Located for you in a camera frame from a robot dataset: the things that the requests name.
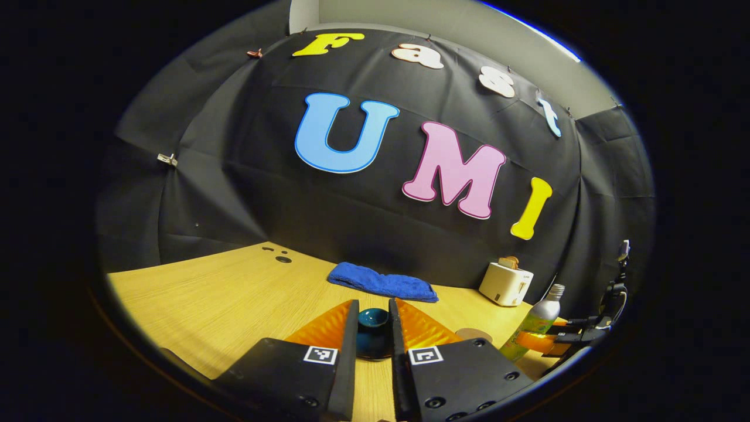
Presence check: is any blue folded towel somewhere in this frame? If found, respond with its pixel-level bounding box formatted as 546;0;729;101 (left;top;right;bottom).
327;261;439;304

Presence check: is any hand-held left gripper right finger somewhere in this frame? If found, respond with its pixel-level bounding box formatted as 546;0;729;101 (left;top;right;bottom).
388;298;534;422

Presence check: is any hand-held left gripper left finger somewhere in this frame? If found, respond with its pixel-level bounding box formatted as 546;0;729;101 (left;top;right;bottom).
212;299;360;422

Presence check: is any white toaster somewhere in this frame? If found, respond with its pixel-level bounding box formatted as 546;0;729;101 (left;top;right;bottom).
479;261;534;307

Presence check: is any silver water bottle green label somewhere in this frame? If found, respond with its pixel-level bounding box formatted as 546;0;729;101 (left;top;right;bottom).
499;284;566;362

